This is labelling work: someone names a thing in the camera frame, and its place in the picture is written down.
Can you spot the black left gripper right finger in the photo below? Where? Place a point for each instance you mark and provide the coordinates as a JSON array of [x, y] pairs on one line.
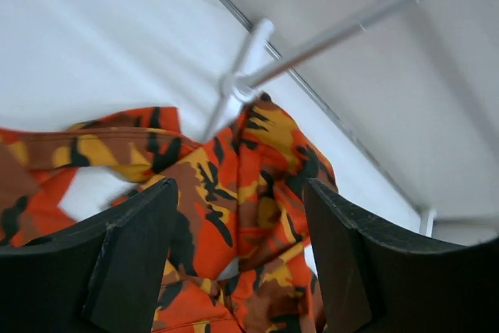
[[376, 276]]

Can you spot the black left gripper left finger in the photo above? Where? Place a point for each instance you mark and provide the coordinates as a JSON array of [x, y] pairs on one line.
[[102, 274]]

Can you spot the orange camouflage trousers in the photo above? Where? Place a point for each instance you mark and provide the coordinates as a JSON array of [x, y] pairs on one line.
[[236, 262]]

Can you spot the white clothes rack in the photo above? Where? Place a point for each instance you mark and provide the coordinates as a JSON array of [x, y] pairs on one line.
[[407, 97]]

